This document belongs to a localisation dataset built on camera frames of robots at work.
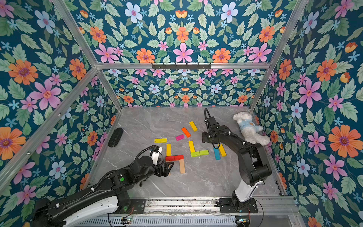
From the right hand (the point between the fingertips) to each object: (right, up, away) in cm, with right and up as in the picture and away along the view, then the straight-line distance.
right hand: (209, 136), depth 93 cm
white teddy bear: (+28, +4, +2) cm, 28 cm away
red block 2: (-22, -14, -2) cm, 26 cm away
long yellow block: (-27, -9, 0) cm, 29 cm away
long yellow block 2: (+9, -9, 0) cm, 13 cm away
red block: (-26, -14, -5) cm, 30 cm away
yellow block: (-11, +6, +14) cm, 19 cm away
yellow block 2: (-34, -3, +5) cm, 35 cm away
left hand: (-23, -12, -19) cm, 32 cm away
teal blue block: (+5, -12, 0) cm, 13 cm away
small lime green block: (-4, -11, +2) cm, 12 cm away
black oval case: (-66, -1, +5) cm, 66 cm away
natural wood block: (-18, -19, -7) cm, 27 cm away
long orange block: (-16, +2, +11) cm, 20 cm away
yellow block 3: (-12, -7, +2) cm, 14 cm away
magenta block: (-21, -2, +8) cm, 23 cm away
